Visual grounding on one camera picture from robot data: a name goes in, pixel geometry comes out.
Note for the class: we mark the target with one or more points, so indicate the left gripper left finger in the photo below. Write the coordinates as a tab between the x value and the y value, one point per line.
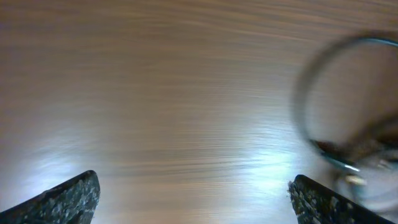
71	202

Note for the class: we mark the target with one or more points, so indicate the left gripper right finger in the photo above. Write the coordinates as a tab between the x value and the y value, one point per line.
314	203

